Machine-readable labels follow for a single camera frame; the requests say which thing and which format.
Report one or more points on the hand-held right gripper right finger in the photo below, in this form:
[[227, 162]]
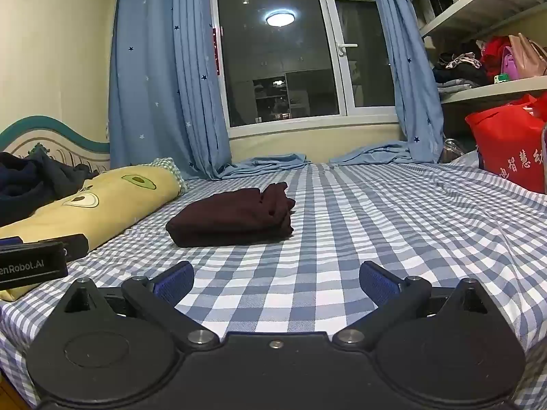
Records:
[[377, 285]]

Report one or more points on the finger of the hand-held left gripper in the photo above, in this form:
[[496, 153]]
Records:
[[10, 240], [72, 245]]

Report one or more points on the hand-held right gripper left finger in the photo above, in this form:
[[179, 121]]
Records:
[[176, 285]]

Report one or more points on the dark maroon garment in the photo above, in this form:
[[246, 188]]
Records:
[[233, 218]]

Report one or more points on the dark navy clothes pile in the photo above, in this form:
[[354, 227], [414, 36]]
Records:
[[30, 179]]

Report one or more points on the grey folded clothes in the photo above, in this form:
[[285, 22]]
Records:
[[455, 87]]

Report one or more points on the dark folded clothes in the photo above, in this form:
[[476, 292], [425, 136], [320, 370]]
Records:
[[453, 74]]

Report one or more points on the yellow avocado print pillow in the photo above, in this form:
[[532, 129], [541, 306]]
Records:
[[107, 205]]

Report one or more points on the blue checked bed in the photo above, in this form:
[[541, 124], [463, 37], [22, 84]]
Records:
[[350, 230]]

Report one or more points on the teal and white headboard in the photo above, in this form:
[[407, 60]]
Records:
[[25, 134]]

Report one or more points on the green checked pillow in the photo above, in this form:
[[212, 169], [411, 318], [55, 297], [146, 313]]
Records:
[[173, 171]]

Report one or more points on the blue star print curtain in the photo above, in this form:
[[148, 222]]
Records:
[[410, 72], [162, 72]]

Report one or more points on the red fabric bag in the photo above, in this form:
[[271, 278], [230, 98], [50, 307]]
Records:
[[508, 141]]

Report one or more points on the red window sticker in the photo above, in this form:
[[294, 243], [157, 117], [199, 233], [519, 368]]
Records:
[[216, 51]]

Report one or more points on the floral patterned cloth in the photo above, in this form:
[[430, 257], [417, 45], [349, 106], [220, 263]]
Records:
[[463, 62]]

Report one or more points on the green small toy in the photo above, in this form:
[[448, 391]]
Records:
[[501, 78]]

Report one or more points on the white framed window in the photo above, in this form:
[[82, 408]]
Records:
[[295, 51]]

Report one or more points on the purple small bag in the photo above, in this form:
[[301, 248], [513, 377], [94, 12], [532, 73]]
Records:
[[508, 66]]

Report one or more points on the red cloth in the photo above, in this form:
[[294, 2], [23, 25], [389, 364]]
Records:
[[493, 53]]

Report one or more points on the pink handbag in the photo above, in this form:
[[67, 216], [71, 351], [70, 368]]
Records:
[[527, 57]]

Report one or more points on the white wall shelf unit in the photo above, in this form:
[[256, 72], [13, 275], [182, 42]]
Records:
[[483, 0]]

